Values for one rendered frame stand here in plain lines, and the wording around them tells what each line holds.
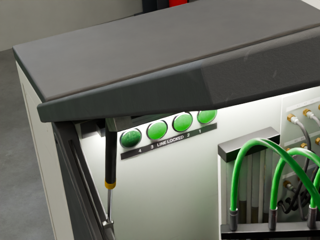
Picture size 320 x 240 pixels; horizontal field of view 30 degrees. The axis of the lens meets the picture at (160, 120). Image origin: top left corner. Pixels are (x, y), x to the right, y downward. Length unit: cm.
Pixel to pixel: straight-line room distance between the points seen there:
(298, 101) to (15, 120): 285
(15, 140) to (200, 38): 263
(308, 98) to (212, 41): 28
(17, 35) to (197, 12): 366
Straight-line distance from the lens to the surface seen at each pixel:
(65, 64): 129
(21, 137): 387
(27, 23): 505
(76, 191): 115
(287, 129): 146
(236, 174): 130
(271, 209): 139
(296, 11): 148
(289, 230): 143
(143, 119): 119
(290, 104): 142
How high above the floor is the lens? 207
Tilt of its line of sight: 33 degrees down
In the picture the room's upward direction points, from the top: 4 degrees counter-clockwise
